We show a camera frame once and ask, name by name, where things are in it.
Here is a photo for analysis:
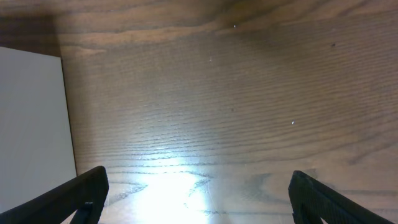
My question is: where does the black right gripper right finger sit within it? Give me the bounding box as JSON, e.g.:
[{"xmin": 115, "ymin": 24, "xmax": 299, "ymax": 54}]
[{"xmin": 289, "ymin": 170, "xmax": 393, "ymax": 224}]

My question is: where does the white cardboard box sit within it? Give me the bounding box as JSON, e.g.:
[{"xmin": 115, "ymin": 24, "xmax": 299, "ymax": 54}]
[{"xmin": 1, "ymin": 47, "xmax": 76, "ymax": 212}]

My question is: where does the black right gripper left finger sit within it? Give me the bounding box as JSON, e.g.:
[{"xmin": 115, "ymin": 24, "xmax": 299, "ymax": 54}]
[{"xmin": 1, "ymin": 166, "xmax": 109, "ymax": 223}]

